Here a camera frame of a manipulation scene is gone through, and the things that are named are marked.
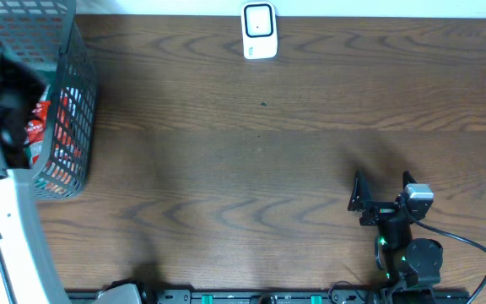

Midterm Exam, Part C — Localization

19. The grey plastic mesh basket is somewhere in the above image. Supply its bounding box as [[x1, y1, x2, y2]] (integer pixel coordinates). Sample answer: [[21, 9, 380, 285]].
[[0, 0, 98, 200]]

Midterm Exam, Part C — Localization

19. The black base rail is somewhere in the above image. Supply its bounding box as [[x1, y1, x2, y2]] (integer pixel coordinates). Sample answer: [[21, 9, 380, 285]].
[[67, 280, 469, 304]]

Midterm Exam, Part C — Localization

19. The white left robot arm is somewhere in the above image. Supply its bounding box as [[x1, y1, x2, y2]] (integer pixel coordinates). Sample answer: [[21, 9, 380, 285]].
[[0, 39, 69, 303]]

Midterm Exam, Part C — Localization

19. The white barcode scanner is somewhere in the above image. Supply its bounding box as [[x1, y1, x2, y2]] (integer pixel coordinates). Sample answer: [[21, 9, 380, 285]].
[[240, 1, 278, 60]]

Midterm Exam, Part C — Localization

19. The red snack bag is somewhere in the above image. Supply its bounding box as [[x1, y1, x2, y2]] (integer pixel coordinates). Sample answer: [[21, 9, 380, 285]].
[[24, 86, 81, 166]]

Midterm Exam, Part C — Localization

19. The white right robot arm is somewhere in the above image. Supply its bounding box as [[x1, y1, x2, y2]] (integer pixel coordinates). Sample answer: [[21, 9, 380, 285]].
[[348, 171, 443, 303]]

